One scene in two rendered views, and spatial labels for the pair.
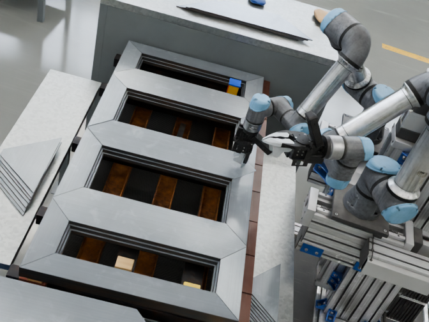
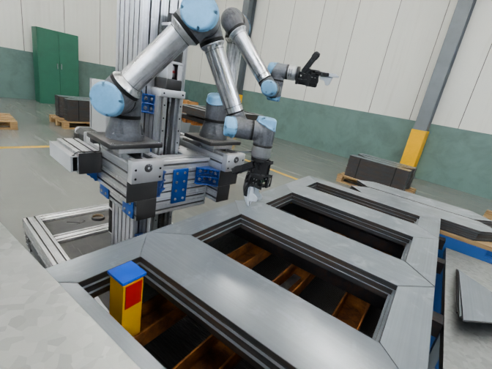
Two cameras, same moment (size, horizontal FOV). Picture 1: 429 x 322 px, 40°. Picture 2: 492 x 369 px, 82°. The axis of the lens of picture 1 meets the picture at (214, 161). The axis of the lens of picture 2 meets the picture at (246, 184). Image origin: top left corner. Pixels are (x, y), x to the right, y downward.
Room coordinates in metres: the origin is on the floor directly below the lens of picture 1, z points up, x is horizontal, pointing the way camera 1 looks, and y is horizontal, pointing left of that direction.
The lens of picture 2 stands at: (2.88, 0.52, 1.31)
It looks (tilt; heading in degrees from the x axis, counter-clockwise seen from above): 18 degrees down; 217
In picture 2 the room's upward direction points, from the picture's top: 10 degrees clockwise
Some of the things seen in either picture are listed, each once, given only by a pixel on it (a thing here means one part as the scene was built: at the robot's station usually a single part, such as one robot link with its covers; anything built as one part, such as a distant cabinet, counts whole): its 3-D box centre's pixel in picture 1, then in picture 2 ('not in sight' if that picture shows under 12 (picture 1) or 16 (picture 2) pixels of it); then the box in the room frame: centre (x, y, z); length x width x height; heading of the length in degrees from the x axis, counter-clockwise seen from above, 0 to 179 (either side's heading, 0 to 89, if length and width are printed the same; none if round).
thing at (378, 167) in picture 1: (380, 176); (217, 106); (1.76, -0.59, 1.20); 0.13 x 0.12 x 0.14; 23
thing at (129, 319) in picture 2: (230, 99); (125, 310); (2.59, 0.02, 0.78); 0.05 x 0.05 x 0.19; 4
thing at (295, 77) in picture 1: (202, 111); not in sight; (2.79, 0.16, 0.51); 1.30 x 0.04 x 1.01; 94
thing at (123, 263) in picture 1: (124, 266); not in sight; (1.34, 0.19, 0.79); 0.06 x 0.05 x 0.04; 94
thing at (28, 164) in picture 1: (21, 168); (490, 303); (1.67, 0.73, 0.77); 0.45 x 0.20 x 0.04; 4
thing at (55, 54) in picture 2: not in sight; (56, 68); (-0.39, -9.33, 0.98); 1.00 x 0.49 x 1.95; 178
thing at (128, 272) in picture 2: (234, 84); (127, 274); (2.59, 0.02, 0.88); 0.06 x 0.06 x 0.02; 4
